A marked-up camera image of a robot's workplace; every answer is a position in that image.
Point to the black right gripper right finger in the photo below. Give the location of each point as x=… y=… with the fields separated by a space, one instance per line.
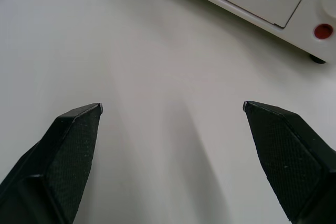
x=291 y=161

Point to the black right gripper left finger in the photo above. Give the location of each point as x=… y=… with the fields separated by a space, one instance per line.
x=63 y=161

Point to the black rubber appliance foot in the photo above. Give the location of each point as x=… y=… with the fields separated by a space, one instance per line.
x=317 y=59

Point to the white toaster oven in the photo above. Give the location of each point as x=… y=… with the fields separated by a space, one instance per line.
x=302 y=35

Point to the red indicator light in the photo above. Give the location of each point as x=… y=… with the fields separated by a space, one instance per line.
x=323 y=31

